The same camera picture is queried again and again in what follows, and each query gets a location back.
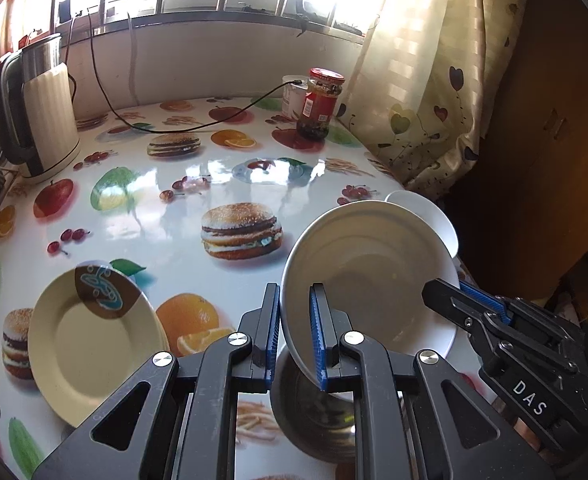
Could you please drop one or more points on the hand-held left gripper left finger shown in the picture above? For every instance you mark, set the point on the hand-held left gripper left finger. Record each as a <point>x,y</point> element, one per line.
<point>274,330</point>

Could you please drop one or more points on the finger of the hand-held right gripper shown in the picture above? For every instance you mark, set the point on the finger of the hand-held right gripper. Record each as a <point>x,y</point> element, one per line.
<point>493,302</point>
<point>451,305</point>

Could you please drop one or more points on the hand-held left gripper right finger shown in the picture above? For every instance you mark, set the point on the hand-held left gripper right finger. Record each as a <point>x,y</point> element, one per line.
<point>319,340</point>

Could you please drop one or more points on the large white blue-banded bowl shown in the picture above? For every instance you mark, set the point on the large white blue-banded bowl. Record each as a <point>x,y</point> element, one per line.
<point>373,270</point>

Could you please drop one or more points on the small white blue-banded bowl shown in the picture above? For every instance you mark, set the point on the small white blue-banded bowl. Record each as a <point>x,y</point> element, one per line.
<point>423,210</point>

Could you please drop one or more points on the cream plate brown emblem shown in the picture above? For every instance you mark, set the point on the cream plate brown emblem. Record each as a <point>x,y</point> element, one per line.
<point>89,350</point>

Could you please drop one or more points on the food printed tablecloth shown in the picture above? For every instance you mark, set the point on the food printed tablecloth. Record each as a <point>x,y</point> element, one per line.
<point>174,230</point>

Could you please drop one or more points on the wooden cabinet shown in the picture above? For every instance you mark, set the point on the wooden cabinet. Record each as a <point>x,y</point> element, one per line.
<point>548,135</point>

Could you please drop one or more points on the cream heart-patterned curtain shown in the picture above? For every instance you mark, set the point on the cream heart-patterned curtain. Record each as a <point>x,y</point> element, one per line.
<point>448,85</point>

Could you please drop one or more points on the white printed container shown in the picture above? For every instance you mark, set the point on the white printed container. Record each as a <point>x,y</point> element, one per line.
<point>293,102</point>

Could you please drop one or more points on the red-lidded sauce jar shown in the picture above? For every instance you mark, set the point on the red-lidded sauce jar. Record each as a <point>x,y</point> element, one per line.
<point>319,105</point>

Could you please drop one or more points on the cream and black electric kettle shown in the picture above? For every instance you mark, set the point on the cream and black electric kettle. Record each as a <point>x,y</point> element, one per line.
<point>49,110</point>

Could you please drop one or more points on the small black object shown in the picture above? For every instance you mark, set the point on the small black object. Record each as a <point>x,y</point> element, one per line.
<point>303,10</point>

